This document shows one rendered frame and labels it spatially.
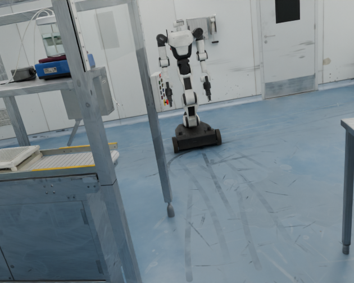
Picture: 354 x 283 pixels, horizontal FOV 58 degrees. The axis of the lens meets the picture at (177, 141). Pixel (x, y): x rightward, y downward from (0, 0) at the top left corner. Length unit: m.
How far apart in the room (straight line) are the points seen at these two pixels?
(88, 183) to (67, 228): 0.36
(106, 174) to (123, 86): 3.97
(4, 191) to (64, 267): 0.56
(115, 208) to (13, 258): 0.84
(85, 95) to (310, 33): 4.93
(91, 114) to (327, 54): 5.14
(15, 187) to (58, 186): 0.23
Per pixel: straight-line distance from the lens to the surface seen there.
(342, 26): 6.18
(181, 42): 3.76
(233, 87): 5.55
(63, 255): 2.00
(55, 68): 1.53
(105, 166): 1.43
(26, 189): 1.77
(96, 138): 1.39
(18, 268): 2.21
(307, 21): 5.88
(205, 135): 3.81
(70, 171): 1.59
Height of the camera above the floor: 1.49
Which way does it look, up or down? 21 degrees down
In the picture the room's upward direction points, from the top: 9 degrees counter-clockwise
